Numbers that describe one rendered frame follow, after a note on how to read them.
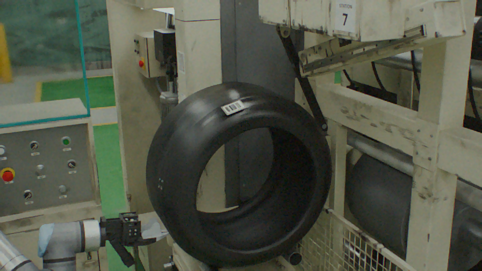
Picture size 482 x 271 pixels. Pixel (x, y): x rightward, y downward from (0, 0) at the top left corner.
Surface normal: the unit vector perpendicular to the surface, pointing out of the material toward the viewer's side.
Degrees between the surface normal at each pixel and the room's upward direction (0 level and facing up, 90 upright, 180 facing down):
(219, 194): 90
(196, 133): 57
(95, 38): 90
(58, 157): 90
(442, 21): 72
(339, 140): 90
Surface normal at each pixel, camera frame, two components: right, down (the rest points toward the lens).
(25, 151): 0.40, 0.27
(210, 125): -0.11, -0.36
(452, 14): 0.37, -0.04
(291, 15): -0.92, 0.14
